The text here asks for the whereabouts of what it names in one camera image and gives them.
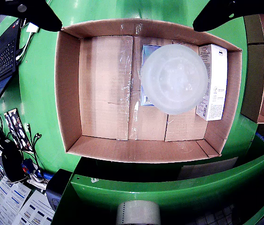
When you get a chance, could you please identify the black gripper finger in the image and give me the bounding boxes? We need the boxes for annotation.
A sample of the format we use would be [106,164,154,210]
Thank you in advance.
[0,0,63,32]
[192,0,264,32]

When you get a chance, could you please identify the translucent white suction cup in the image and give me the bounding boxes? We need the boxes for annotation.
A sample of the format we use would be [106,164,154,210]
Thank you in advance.
[140,44,209,115]

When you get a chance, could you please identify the divided cardboard box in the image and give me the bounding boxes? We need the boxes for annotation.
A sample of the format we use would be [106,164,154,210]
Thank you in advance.
[241,14,264,136]

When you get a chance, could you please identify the long white product box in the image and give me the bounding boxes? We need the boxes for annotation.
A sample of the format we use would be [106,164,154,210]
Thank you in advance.
[195,44,228,122]

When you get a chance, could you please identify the teal holographic product box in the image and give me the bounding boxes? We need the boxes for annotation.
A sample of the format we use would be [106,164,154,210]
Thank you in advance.
[140,44,164,107]

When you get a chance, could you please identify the open cardboard tray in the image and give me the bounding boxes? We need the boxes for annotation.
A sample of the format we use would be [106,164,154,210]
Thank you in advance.
[54,18,243,164]

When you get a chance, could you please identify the black box device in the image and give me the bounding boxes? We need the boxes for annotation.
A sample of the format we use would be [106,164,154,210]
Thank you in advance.
[45,168,73,211]

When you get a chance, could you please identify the white charger block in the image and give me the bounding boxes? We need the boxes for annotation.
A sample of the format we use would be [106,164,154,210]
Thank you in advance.
[25,22,40,33]

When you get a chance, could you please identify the black laptop keyboard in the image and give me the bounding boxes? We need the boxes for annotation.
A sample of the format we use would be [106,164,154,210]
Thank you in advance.
[0,17,22,127]

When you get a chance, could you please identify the black white patterned flat carton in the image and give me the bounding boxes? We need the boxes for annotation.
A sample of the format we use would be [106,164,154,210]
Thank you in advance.
[4,108,33,153]

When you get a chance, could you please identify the black rounded device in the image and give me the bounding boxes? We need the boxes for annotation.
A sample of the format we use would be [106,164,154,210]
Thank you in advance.
[2,139,26,182]

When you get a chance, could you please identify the white printed paper sheet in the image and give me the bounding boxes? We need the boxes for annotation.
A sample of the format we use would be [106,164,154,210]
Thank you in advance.
[12,189,56,225]
[0,178,32,225]

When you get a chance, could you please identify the green metal cabinet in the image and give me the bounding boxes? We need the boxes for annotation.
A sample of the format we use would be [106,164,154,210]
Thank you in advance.
[52,150,264,225]

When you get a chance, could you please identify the beige packing tape roll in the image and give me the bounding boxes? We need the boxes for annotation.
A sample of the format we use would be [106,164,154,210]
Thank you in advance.
[115,200,162,225]

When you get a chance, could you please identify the black connector cable bundle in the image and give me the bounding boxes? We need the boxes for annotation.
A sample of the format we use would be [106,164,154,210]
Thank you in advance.
[26,123,46,181]

